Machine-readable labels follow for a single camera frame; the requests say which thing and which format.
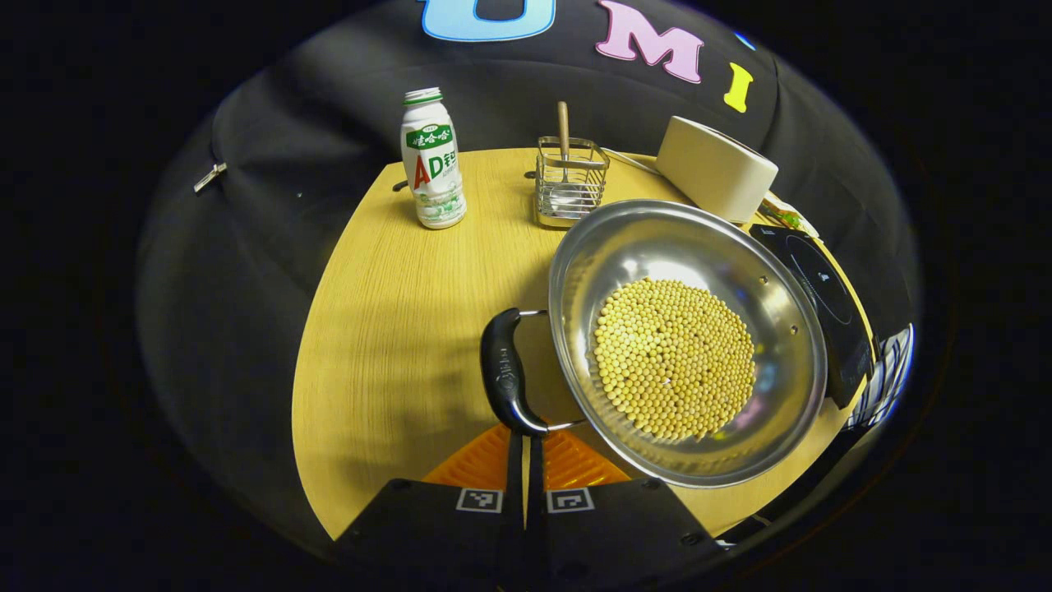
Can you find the white toaster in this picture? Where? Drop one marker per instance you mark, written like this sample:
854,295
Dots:
715,168

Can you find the stainless steel pot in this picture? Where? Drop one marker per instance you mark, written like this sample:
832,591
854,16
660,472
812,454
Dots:
649,247

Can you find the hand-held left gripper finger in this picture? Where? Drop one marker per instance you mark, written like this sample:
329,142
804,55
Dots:
515,477
535,477

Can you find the black induction cooktop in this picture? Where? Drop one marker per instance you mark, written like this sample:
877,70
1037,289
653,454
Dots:
822,288

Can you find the white drink bottle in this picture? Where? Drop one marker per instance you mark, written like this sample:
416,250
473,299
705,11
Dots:
433,177

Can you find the large soybean pile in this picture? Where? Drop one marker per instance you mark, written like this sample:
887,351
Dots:
674,362

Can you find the lettuce sandwich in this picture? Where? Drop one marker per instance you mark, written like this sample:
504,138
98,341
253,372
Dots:
789,218

